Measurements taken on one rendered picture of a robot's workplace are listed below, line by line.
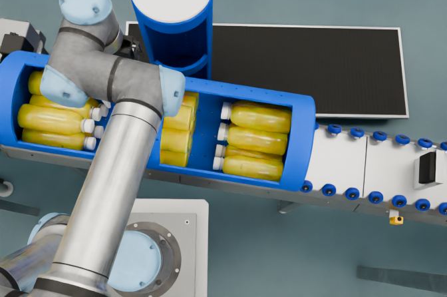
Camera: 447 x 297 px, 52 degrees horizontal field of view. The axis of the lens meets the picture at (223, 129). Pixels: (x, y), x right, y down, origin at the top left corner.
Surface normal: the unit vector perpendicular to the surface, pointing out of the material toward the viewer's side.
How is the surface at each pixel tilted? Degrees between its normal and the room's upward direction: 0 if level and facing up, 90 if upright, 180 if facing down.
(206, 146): 11
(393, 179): 0
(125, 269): 8
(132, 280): 8
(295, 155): 29
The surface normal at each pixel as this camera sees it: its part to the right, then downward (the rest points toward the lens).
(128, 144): 0.33, -0.38
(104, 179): 0.00, -0.47
